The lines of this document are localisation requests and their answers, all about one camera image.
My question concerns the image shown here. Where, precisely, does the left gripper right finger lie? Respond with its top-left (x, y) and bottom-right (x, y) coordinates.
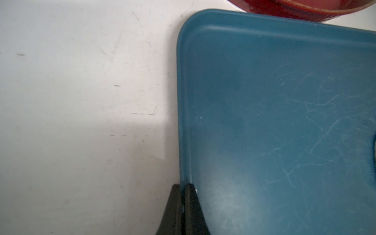
top-left (184, 184), bottom-right (210, 235)

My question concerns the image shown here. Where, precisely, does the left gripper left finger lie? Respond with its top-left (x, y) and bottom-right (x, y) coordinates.
top-left (156, 184), bottom-right (183, 235)

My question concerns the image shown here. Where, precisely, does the teal plastic tray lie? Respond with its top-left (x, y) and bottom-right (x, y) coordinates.
top-left (177, 10), bottom-right (376, 235)

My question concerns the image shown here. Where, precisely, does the round red tray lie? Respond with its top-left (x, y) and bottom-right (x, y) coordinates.
top-left (230, 0), bottom-right (376, 22)

